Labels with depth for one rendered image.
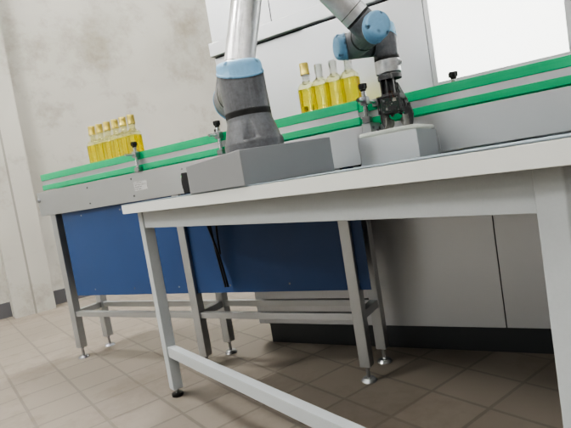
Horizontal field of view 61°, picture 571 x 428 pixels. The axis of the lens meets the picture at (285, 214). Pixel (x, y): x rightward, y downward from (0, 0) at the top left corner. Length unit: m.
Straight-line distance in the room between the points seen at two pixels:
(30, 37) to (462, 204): 4.41
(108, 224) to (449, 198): 1.88
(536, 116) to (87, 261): 2.04
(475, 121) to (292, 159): 0.65
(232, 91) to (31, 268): 3.40
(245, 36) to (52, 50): 3.59
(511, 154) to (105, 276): 2.12
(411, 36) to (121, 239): 1.52
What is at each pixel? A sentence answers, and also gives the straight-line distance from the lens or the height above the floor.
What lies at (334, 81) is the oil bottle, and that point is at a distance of 1.80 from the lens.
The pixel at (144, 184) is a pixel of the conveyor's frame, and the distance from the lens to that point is 2.19.
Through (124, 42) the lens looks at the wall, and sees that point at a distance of 5.10.
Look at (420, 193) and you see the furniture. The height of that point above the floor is 0.69.
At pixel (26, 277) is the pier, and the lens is 4.42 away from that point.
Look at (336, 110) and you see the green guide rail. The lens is 1.68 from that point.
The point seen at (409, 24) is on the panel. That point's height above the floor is 1.22.
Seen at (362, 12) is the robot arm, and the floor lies 1.14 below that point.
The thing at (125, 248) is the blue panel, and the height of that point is 0.55.
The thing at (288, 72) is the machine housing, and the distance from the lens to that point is 2.10.
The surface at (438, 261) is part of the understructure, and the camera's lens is 1.91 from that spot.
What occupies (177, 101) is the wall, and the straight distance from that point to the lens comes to 5.13.
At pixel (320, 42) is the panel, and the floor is 1.25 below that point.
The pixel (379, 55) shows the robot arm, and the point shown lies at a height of 1.06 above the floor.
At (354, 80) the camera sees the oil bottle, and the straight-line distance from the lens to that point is 1.78.
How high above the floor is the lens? 0.75
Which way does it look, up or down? 4 degrees down
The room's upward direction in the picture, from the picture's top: 9 degrees counter-clockwise
